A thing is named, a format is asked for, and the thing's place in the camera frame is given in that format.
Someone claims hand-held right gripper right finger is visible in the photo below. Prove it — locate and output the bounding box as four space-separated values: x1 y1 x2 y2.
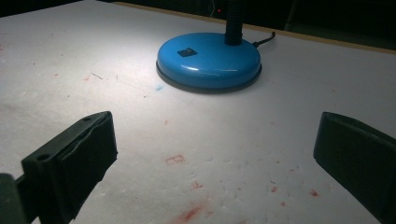
313 111 396 224

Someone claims blue round lamp base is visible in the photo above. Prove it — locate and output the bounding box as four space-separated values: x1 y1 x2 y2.
155 0 262 93

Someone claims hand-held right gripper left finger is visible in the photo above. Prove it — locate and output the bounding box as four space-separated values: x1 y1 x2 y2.
21 110 119 224

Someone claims black lamp power cable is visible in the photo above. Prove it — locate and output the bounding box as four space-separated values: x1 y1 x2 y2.
251 31 276 49

